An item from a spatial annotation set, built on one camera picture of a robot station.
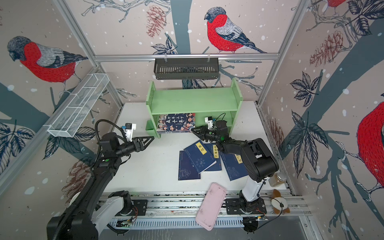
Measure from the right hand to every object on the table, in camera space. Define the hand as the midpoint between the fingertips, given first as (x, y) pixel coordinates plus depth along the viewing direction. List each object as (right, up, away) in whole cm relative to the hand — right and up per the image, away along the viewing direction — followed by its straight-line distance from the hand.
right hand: (191, 132), depth 86 cm
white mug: (-54, -28, -19) cm, 64 cm away
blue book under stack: (+13, -11, +9) cm, 19 cm away
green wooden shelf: (-6, +13, -7) cm, 16 cm away
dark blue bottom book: (-3, -22, -1) cm, 23 cm away
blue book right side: (+26, -20, +2) cm, 33 cm away
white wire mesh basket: (-60, +15, -9) cm, 63 cm away
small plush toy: (+44, -34, -14) cm, 57 cm away
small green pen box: (-30, +1, +16) cm, 34 cm away
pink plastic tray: (+10, -35, -14) cm, 39 cm away
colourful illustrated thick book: (-9, +6, +4) cm, 12 cm away
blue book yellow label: (+5, -15, +3) cm, 16 cm away
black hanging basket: (-5, +44, +21) cm, 49 cm away
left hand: (-21, -2, -11) cm, 24 cm away
